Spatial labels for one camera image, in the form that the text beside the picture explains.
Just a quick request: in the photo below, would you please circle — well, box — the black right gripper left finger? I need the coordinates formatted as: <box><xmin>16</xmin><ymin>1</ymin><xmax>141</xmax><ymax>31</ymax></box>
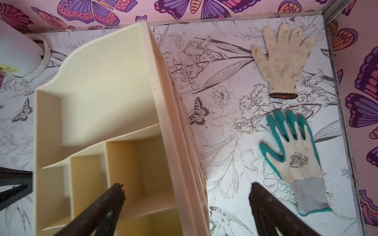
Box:
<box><xmin>56</xmin><ymin>183</ymin><xmax>126</xmax><ymax>236</ymax></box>

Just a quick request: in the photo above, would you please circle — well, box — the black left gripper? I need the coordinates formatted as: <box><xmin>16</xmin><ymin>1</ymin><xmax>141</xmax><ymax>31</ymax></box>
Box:
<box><xmin>1</xmin><ymin>167</ymin><xmax>32</xmax><ymax>211</ymax></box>

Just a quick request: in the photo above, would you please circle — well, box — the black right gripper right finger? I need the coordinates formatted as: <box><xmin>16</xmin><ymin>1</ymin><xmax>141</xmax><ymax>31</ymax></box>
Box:
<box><xmin>249</xmin><ymin>182</ymin><xmax>318</xmax><ymax>236</ymax></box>

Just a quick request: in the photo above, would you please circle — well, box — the cream drawer organizer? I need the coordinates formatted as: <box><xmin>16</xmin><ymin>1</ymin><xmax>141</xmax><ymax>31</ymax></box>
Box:
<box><xmin>33</xmin><ymin>22</ymin><xmax>210</xmax><ymax>236</ymax></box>

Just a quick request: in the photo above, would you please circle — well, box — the green coated work glove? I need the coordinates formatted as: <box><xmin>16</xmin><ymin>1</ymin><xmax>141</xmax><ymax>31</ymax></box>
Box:
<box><xmin>259</xmin><ymin>110</ymin><xmax>332</xmax><ymax>216</ymax></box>

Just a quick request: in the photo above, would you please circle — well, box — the white pot saucer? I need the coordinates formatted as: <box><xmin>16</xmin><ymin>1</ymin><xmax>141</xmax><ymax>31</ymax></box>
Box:
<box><xmin>21</xmin><ymin>35</ymin><xmax>51</xmax><ymax>80</ymax></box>

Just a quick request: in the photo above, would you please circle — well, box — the white plant pot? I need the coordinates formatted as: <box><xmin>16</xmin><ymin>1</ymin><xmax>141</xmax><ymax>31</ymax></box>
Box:
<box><xmin>1</xmin><ymin>21</ymin><xmax>44</xmax><ymax>77</ymax></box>

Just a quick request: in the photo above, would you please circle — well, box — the beige knit glove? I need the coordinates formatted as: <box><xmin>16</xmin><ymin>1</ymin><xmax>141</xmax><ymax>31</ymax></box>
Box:
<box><xmin>251</xmin><ymin>23</ymin><xmax>317</xmax><ymax>99</ymax></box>

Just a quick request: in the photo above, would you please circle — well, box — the aluminium frame rail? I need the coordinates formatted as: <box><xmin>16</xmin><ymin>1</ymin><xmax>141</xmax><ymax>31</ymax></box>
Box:
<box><xmin>321</xmin><ymin>0</ymin><xmax>352</xmax><ymax>23</ymax></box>

